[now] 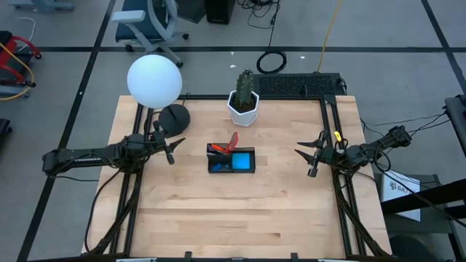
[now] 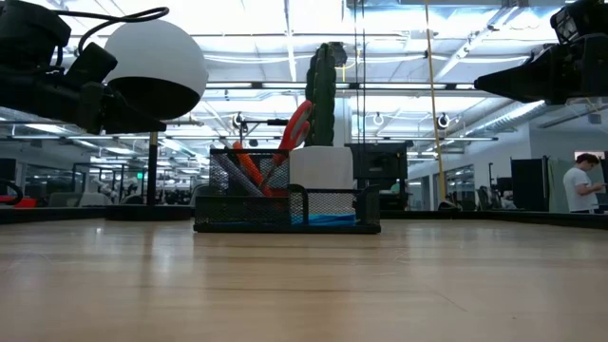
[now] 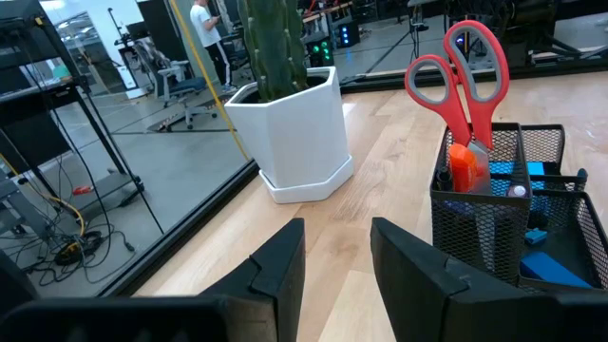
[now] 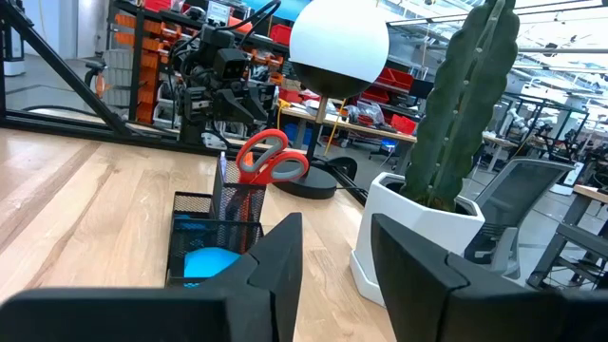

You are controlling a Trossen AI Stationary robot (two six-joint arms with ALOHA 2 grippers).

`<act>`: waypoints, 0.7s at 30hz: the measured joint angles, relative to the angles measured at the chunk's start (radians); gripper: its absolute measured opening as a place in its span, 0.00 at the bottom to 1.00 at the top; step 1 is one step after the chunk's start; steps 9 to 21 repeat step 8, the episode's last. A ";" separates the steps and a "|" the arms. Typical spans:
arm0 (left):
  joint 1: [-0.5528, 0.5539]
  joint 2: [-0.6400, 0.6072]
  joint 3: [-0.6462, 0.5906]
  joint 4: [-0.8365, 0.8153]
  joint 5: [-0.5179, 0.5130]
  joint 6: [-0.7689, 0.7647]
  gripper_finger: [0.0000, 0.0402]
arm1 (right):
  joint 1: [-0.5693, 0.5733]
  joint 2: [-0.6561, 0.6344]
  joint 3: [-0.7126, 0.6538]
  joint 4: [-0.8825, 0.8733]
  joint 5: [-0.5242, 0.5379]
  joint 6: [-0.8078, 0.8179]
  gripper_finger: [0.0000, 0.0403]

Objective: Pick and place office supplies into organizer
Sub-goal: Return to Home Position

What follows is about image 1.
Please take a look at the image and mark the black mesh desk organizer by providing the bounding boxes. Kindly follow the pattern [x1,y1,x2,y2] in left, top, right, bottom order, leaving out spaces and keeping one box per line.
[206,142,256,175]

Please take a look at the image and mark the black computer tower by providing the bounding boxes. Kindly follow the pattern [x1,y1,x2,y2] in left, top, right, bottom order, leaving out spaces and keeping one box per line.
[203,0,237,25]

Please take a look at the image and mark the grey and blue office chair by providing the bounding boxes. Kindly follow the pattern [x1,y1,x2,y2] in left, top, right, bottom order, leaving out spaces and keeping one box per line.
[111,0,190,68]

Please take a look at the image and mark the grey metal stand foot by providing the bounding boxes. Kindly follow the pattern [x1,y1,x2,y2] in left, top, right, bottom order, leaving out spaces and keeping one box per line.
[9,0,76,11]

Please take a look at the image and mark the white floor cable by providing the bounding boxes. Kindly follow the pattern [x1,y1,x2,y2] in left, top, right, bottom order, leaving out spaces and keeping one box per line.
[16,16,37,52]

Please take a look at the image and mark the yellow looped hose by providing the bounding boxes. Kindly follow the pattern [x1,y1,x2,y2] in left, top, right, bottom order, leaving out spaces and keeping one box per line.
[0,42,36,102]

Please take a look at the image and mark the black round lamp base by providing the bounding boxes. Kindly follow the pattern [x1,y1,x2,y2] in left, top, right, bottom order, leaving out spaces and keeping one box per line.
[158,103,191,138]

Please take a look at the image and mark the green cactus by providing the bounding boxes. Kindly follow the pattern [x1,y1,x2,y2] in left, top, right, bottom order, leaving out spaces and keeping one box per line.
[235,68,255,105]

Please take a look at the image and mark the white globe lamp shade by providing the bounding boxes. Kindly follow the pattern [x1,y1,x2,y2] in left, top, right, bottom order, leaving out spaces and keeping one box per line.
[126,54,183,109]

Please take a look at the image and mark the red and black cart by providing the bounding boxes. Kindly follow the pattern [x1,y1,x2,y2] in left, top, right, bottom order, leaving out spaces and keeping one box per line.
[0,31,42,101]

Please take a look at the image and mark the white hexagonal planter pot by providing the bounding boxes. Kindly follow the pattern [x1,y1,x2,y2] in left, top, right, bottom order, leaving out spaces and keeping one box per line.
[227,90,261,128]

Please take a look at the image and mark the black coiled floor cable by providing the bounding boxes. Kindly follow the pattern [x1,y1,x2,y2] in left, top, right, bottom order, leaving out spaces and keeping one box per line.
[238,0,288,75]

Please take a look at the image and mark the red handled scissors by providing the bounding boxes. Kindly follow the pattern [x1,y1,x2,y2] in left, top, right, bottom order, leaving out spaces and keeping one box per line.
[225,131,240,154]

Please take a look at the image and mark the black perforated metal panel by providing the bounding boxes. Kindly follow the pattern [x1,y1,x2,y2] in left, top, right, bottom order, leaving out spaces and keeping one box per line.
[253,72,347,98]

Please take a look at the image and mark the long yellow floor cable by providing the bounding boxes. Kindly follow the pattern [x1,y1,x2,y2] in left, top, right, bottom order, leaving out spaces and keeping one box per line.
[316,0,344,74]

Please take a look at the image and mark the white printed paper sheet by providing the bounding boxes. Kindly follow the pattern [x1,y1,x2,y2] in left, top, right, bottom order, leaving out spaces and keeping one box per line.
[381,169,422,222]

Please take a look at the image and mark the black aluminium table frame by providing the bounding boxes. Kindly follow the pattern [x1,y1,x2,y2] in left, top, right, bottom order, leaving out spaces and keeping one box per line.
[82,94,394,262]

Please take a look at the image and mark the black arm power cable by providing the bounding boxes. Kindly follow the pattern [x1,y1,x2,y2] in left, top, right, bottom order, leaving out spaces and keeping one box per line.
[84,169,123,254]

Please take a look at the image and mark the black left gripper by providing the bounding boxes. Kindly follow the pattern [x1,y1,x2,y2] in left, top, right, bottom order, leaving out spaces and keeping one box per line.
[151,121,186,165]

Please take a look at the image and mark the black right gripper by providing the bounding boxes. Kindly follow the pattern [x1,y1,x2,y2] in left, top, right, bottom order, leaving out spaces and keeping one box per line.
[293,130,341,178]

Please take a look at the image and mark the blue sticky note pad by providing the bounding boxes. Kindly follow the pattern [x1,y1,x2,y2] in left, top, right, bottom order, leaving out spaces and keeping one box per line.
[232,152,251,170]

